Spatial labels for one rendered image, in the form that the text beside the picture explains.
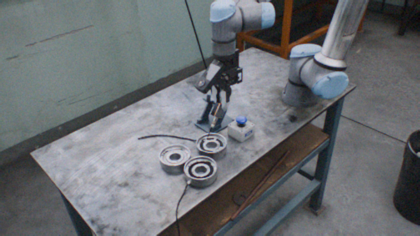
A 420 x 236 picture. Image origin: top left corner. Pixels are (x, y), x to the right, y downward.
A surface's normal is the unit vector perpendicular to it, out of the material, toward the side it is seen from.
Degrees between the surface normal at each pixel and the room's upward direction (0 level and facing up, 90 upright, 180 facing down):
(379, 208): 0
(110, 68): 90
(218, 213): 0
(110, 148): 0
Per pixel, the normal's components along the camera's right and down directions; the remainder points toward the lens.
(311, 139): -0.04, -0.81
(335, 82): 0.25, 0.66
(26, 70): 0.68, 0.40
